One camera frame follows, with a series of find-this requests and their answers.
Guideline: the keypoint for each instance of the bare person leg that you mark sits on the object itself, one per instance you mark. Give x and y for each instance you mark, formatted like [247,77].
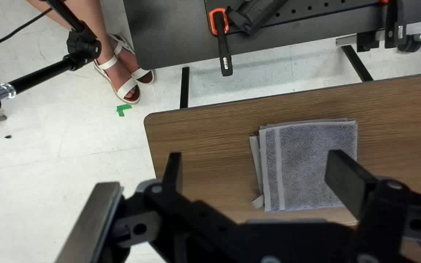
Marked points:
[86,15]

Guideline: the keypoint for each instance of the orange black bar clamp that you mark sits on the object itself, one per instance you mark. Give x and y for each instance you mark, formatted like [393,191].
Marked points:
[224,45]
[392,23]

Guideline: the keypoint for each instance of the brown wooden table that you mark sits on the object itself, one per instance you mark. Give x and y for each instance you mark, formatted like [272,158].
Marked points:
[357,63]

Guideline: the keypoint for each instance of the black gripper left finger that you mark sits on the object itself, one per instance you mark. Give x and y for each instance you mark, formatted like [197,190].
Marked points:
[172,175]

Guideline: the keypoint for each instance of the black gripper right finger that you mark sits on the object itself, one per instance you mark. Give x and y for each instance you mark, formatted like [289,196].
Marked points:
[349,183]

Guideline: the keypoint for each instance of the foot in white sandal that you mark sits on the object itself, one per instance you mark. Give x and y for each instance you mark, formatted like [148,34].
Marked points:
[120,80]
[134,60]

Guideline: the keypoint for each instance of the black fabric bundle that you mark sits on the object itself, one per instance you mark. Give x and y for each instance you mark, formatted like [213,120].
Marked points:
[254,15]

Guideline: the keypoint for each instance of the green tape floor mark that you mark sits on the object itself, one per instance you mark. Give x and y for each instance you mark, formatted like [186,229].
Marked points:
[123,110]

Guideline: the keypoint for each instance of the black perforated board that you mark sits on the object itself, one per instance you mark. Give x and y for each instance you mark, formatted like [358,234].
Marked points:
[171,34]

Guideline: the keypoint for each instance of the grey towel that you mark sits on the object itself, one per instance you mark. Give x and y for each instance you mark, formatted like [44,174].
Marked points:
[307,147]

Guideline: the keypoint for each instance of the black caster wheel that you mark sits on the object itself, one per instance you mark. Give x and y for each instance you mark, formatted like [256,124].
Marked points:
[409,44]

